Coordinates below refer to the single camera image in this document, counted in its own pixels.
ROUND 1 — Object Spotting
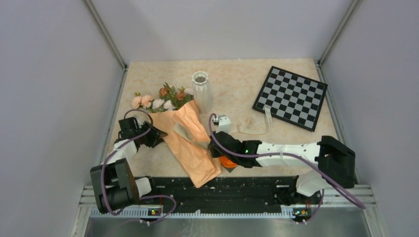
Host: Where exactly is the orange paper flower bouquet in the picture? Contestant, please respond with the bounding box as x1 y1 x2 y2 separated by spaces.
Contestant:
131 83 221 188

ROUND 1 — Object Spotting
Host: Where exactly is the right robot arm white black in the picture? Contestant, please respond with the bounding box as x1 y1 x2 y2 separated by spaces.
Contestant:
208 132 355 203

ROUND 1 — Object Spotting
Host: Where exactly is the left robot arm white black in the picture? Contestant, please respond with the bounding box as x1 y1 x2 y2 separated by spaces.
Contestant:
90 117 168 215

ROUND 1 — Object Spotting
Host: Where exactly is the black grey checkerboard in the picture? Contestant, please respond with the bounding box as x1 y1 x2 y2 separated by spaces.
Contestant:
252 66 328 132

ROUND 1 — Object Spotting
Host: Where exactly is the purple cable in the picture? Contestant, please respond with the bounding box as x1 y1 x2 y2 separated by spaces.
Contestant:
208 113 366 223
99 109 177 226

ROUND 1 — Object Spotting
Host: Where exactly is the white ribbed vase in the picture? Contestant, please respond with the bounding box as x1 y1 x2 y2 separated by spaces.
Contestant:
192 71 212 114

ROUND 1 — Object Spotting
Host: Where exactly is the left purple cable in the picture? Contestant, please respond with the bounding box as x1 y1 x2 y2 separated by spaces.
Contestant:
99 109 177 226

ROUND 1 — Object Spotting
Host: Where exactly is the orange plastic ring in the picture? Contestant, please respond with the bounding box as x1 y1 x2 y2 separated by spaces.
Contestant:
219 156 238 169

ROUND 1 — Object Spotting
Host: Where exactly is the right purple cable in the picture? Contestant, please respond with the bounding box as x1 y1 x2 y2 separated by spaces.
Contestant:
208 113 366 223

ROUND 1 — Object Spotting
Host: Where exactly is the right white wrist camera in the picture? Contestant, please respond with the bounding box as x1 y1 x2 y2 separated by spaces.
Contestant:
212 115 232 133

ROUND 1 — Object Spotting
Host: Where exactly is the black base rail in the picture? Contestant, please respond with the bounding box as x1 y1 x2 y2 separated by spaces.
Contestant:
127 176 323 215

